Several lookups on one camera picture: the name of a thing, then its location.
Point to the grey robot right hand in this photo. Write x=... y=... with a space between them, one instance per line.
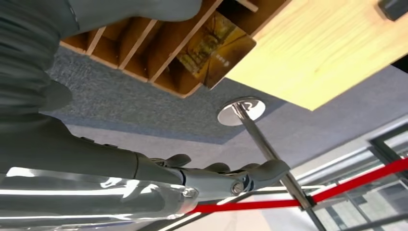
x=79 y=191

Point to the wooden card holder rack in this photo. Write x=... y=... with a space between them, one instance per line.
x=140 y=47

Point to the black card reader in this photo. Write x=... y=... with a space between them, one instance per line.
x=395 y=8

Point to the red barrier belt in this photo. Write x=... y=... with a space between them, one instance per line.
x=248 y=206
x=360 y=180

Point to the chrome stanchion post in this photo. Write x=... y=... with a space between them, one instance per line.
x=255 y=134

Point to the glass partition frame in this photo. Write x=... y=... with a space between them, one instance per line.
x=381 y=150

